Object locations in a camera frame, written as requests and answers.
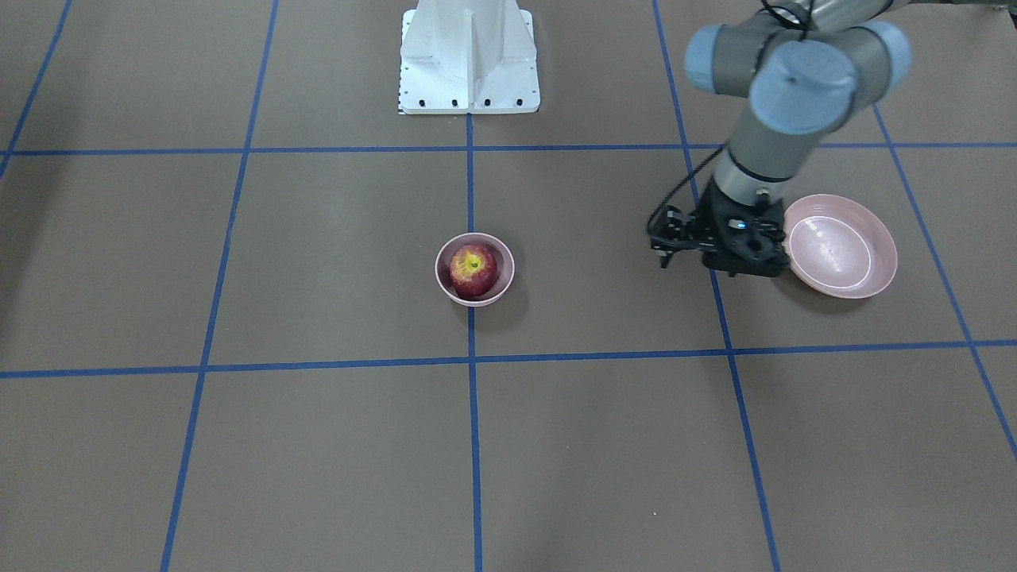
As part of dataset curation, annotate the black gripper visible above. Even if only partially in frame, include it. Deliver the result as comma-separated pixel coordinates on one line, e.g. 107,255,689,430
648,179,791,278

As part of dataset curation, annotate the red apple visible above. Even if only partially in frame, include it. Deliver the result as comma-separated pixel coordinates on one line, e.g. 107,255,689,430
448,242,499,298

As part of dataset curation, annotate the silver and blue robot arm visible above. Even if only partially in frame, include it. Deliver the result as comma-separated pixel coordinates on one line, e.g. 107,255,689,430
645,1,912,278

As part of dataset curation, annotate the pink plate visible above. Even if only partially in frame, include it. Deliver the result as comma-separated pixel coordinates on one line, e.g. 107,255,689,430
784,193,899,300

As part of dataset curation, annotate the pink bowl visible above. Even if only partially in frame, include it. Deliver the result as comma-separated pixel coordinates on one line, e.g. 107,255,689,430
435,232,516,307

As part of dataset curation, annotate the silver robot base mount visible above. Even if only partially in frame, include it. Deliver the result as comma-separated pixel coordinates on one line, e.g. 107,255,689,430
397,1,541,115

